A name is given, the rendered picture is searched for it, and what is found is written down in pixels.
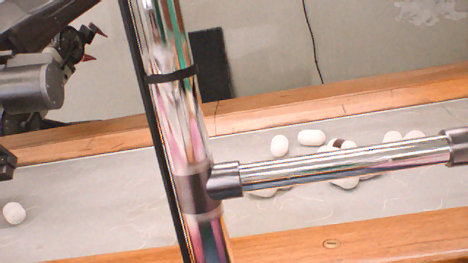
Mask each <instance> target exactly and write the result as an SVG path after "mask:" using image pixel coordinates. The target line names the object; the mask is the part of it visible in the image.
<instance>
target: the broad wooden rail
mask: <svg viewBox="0 0 468 263"><path fill-rule="evenodd" d="M463 98H468V61H460V62H455V63H450V64H442V65H437V66H428V67H423V68H419V69H411V70H406V71H401V72H391V73H387V74H382V75H374V76H369V77H360V78H355V79H350V80H346V81H345V80H342V81H341V82H337V83H329V84H324V85H314V86H309V87H305V88H296V89H291V90H286V91H277V92H273V93H267V94H259V95H254V96H245V97H240V98H235V99H227V100H222V101H217V102H209V103H203V109H204V114H205V121H206V125H207V129H208V136H209V138H213V137H222V136H227V135H228V134H237V133H242V132H251V131H257V130H261V129H271V128H276V127H281V126H290V125H296V124H301V123H310V122H315V121H324V120H330V119H334V118H343V117H348V116H354V115H363V114H368V113H377V112H382V111H387V110H397V109H401V108H407V107H415V106H420V105H421V104H430V103H435V102H443V101H450V100H454V99H463ZM0 144H1V145H3V146H4V147H5V148H6V149H7V150H9V151H10V152H12V153H13V154H15V155H16V156H17V157H18V164H17V167H25V166H30V165H35V164H44V163H49V162H54V161H63V160H69V159H77V158H83V157H87V156H96V155H102V154H106V153H116V152H121V151H126V150H135V149H140V148H150V147H153V146H154V144H153V141H152V138H151V132H150V129H149V125H148V119H147V116H146V113H143V114H139V115H131V116H125V117H120V118H111V119H107V120H102V121H94V122H88V123H80V124H75V125H71V126H62V127H57V128H52V129H43V130H39V131H30V132H26V133H21V134H12V135H8V136H4V137H0Z"/></svg>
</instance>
